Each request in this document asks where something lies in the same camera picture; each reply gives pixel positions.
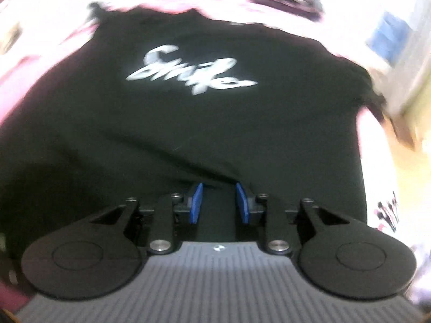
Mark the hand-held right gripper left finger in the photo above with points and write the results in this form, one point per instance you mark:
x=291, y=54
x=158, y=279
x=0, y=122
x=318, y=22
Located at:
x=197, y=205

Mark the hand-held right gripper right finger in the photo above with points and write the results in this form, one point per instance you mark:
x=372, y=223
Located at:
x=242, y=205

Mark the black printed t-shirt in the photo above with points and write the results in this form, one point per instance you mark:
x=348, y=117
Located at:
x=202, y=134

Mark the white water dispenser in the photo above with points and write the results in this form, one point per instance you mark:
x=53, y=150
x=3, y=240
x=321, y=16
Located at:
x=410, y=87

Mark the pink floral blanket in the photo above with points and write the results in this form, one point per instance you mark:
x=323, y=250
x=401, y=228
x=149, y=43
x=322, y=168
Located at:
x=20, y=84

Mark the blue water bottle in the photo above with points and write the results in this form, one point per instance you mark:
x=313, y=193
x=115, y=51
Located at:
x=387, y=37

